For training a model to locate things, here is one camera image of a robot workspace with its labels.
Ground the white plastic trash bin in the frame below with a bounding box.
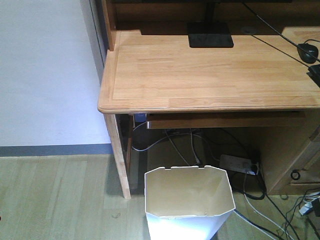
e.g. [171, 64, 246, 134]
[144, 165, 236, 240]

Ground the white power strip under desk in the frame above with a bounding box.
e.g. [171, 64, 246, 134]
[219, 154, 259, 175]

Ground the black monitor stand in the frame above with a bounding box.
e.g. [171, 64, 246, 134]
[187, 0, 234, 48]

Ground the wooden desk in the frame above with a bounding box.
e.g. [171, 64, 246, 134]
[98, 0, 320, 199]

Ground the wooden drawer cabinet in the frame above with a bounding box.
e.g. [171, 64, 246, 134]
[254, 110, 320, 195]

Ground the black computer mouse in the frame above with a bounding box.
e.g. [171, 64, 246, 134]
[296, 43, 319, 64]

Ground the black device on desk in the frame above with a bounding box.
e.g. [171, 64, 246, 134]
[307, 64, 320, 87]

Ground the white plug adapter on floor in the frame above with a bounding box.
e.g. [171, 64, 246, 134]
[299, 201, 313, 216]

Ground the grey cable under desk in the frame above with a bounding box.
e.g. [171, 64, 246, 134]
[131, 121, 201, 166]

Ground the white cable on floor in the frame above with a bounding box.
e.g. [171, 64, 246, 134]
[243, 193, 292, 240]

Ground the black cable across desk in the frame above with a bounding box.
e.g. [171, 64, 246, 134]
[239, 0, 320, 68]

